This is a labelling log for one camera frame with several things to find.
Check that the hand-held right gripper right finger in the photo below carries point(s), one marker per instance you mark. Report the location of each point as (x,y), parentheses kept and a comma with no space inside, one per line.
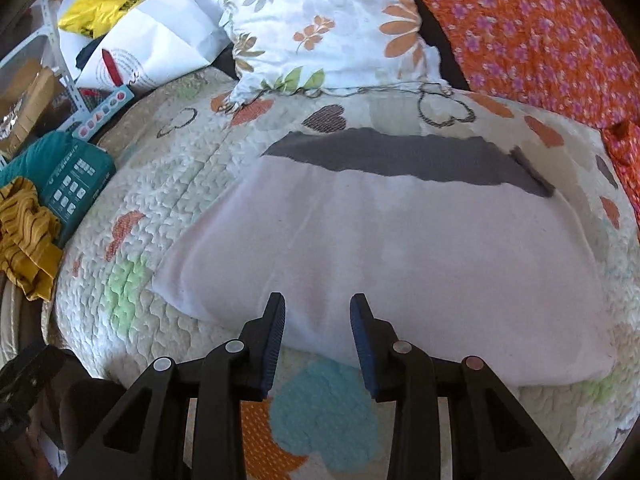
(362,345)

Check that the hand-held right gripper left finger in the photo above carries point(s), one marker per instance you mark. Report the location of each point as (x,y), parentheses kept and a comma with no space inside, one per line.
(272,340)

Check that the mustard striped cloth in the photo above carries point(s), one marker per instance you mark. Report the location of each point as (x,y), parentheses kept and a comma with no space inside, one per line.
(25,240)

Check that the cream quilted heart-pattern blanket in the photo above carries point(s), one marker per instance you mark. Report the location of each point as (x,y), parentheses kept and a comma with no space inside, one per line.
(165,180)

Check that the teal plastic package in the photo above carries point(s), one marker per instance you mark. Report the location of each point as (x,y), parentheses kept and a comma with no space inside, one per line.
(75,175)

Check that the light blue dotted strip box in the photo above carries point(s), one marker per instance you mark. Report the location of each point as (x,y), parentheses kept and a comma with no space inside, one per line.
(102,110)

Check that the cardboard box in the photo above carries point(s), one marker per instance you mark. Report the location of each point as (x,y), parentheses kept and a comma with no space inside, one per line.
(35,95)

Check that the white perforated metal rack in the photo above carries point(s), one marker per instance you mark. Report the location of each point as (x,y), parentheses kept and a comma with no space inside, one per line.
(70,85)

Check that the white floral pillow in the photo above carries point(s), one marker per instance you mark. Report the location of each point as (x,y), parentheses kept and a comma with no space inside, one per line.
(325,20)

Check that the white paper bag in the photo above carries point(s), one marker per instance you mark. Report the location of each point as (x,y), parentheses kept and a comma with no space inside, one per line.
(160,35)

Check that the orange floral pillow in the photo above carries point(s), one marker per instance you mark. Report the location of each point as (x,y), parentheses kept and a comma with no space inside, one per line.
(525,35)

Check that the yellow plastic bag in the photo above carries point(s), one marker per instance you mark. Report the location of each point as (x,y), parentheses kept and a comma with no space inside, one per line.
(95,10)

